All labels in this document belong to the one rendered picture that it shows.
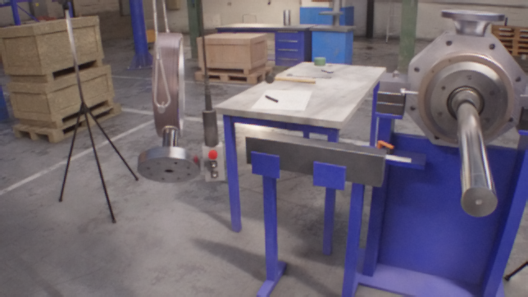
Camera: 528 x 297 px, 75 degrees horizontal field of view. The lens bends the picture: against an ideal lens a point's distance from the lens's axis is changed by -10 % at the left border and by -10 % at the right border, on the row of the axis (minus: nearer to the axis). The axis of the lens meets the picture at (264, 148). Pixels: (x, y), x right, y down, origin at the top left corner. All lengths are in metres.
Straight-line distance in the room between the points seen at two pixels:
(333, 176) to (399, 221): 0.64
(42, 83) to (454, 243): 4.30
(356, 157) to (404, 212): 0.63
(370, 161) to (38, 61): 3.90
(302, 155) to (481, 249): 1.11
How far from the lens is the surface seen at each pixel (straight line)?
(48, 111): 4.76
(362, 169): 1.57
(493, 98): 1.57
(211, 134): 1.18
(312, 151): 1.60
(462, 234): 2.15
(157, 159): 1.14
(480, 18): 1.64
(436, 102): 1.57
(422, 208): 2.08
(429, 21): 13.24
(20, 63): 4.99
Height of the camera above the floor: 1.48
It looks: 23 degrees down
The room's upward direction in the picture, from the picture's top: 2 degrees counter-clockwise
